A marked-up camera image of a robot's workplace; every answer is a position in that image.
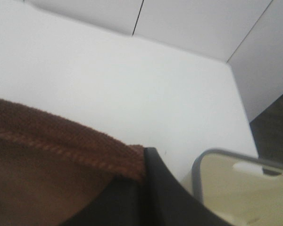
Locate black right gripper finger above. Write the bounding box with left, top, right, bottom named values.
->
left=62, top=147, right=229, bottom=226

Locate brown towel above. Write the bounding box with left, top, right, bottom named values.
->
left=0, top=99, right=146, bottom=226

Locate beige plastic storage bin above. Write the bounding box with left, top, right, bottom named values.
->
left=178, top=149, right=283, bottom=226

